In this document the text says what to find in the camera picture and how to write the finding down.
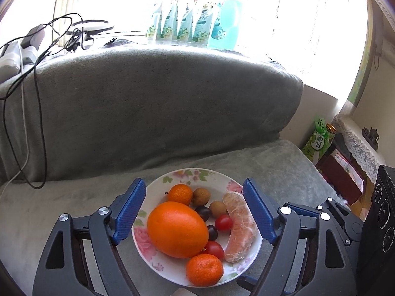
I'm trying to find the white cable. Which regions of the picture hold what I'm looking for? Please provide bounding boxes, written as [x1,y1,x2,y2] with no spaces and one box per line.
[0,37,31,193]

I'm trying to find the white power strip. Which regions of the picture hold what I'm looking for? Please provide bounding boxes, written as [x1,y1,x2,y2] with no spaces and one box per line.
[0,41,35,82]

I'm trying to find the small tangerine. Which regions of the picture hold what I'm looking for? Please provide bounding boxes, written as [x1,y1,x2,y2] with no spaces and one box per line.
[186,253,224,287]
[168,184,194,206]

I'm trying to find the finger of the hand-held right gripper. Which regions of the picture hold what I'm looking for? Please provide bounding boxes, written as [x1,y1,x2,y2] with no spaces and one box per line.
[283,202,320,219]
[318,197,365,248]

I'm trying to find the floral white plate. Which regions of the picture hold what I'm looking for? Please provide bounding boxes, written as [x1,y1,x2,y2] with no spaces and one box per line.
[132,168,263,287]

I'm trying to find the dark red box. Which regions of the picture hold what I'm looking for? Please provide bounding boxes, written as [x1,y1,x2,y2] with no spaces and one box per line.
[318,152,366,205]

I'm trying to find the white lace cloth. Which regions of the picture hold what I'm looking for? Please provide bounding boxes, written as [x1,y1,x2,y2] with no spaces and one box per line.
[335,115,386,184]

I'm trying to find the charger adapter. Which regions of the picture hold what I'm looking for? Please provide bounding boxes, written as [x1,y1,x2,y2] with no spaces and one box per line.
[25,24,47,48]

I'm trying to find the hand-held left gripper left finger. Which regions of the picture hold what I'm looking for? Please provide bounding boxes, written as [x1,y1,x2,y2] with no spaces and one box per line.
[32,177,147,296]

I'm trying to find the green snack packet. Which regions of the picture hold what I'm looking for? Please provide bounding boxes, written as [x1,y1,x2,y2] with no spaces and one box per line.
[302,117,332,165]

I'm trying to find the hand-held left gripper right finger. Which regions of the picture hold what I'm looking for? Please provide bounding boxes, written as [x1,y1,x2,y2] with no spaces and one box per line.
[242,177,360,296]

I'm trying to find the dark teapot figurine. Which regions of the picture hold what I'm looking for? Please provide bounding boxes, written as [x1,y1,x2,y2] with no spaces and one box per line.
[362,126,381,151]

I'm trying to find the peeled pomelo segment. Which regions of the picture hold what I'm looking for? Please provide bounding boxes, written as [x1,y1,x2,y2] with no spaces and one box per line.
[223,192,259,263]

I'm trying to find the large orange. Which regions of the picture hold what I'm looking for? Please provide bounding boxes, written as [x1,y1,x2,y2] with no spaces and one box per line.
[147,201,209,259]

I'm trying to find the red cherry tomato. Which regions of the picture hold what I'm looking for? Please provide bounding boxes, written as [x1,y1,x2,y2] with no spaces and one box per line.
[215,215,234,232]
[204,240,225,260]

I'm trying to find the brown longan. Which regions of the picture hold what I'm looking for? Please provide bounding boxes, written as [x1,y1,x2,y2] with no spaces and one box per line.
[209,200,228,217]
[192,188,210,207]

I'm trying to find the blue detergent bottle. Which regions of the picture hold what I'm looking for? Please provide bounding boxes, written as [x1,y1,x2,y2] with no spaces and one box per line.
[208,0,245,50]

